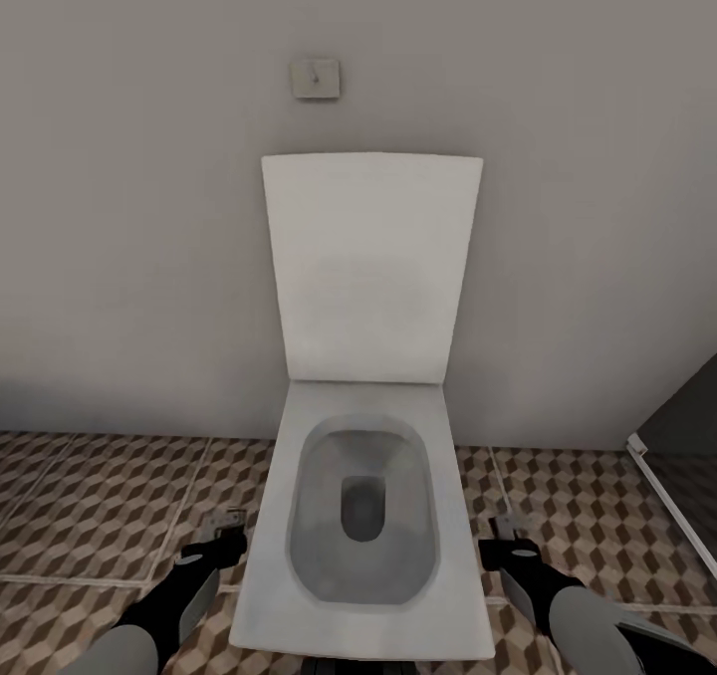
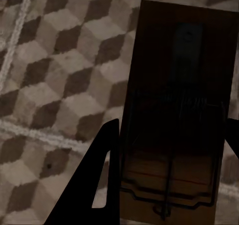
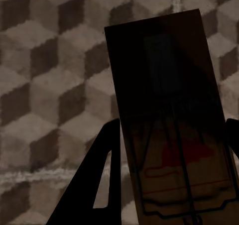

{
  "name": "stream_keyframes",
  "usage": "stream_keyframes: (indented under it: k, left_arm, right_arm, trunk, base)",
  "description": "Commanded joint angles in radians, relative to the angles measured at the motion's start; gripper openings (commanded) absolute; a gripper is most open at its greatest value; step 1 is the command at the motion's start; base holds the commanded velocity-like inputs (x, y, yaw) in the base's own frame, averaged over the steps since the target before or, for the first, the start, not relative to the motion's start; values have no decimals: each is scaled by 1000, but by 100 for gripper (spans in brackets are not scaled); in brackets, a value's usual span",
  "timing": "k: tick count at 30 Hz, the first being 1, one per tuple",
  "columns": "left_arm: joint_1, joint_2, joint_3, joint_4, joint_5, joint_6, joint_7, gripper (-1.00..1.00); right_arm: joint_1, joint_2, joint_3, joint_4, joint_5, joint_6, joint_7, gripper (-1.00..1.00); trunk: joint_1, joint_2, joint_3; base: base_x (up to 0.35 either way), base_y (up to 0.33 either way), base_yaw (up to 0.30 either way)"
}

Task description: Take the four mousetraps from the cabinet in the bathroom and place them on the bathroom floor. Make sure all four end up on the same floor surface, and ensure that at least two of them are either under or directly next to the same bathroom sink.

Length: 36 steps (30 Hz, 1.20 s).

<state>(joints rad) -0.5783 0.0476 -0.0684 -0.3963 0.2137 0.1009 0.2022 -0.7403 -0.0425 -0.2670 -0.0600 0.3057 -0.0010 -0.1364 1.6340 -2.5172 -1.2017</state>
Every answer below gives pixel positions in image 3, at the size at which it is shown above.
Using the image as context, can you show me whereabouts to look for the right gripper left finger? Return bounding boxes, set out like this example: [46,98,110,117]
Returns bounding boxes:
[47,118,121,225]

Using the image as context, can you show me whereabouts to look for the mousetrap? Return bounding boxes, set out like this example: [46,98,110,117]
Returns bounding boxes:
[104,9,239,225]

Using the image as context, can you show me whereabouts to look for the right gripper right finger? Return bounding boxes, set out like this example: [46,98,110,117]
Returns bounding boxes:
[226,118,239,159]

